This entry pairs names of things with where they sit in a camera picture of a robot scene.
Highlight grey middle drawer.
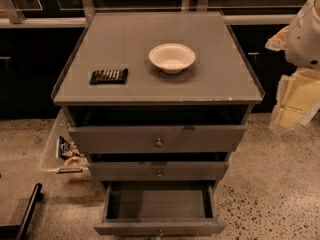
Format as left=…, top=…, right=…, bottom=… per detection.
left=88, top=162, right=229, bottom=181

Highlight black snack bar packet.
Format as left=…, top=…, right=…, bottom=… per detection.
left=89, top=68, right=128, bottom=85

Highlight grey drawer cabinet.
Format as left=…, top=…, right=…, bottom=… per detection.
left=50, top=11, right=266, bottom=192

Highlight grey top drawer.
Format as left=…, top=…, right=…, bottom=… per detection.
left=69, top=125, right=246, bottom=154

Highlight black bar stand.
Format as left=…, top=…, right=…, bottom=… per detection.
left=0, top=183, right=43, bottom=240

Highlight metal rail frame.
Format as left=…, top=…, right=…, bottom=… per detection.
left=0, top=0, right=307, bottom=28

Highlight snack packets in bin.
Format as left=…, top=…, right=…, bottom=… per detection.
left=56, top=136, right=87, bottom=166

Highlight white paper bowl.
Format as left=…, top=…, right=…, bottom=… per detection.
left=148, top=43, right=196, bottom=74

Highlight grey bottom drawer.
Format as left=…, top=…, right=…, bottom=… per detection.
left=95, top=181, right=226, bottom=236

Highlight clear plastic storage bin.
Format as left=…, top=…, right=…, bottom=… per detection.
left=39, top=110, right=92, bottom=181

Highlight grey drawer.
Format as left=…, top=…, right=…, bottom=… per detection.
left=95, top=181, right=226, bottom=236
left=88, top=162, right=229, bottom=181
left=69, top=125, right=246, bottom=154

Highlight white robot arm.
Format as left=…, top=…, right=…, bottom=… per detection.
left=265, top=0, right=320, bottom=133

